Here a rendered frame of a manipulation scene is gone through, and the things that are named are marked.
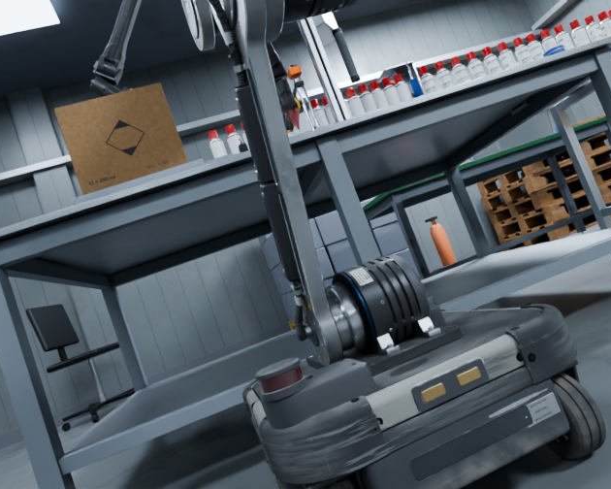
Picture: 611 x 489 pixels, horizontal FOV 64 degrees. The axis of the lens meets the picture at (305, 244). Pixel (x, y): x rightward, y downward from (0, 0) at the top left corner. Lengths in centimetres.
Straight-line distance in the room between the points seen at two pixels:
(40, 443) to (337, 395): 95
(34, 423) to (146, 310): 360
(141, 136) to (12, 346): 65
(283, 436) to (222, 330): 427
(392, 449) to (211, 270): 438
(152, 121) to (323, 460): 109
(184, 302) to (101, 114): 361
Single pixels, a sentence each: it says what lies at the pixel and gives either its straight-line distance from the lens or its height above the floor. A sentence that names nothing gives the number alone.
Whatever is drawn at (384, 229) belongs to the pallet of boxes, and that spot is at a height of 64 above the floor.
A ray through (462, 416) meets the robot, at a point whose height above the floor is 17.
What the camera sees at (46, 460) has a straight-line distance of 150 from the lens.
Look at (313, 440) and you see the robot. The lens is 71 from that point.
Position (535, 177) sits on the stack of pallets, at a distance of 513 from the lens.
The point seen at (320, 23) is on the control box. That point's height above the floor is 129.
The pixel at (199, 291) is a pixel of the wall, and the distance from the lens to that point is 499.
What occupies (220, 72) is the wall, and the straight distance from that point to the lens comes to 565.
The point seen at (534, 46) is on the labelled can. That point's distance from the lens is 242.
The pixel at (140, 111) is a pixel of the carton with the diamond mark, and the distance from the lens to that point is 152.
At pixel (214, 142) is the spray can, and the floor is 103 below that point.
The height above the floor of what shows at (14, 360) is 50.
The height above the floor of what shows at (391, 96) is 100.
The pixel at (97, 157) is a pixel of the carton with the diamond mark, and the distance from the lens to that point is 149.
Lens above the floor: 42
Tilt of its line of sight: 5 degrees up
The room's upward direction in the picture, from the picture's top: 20 degrees counter-clockwise
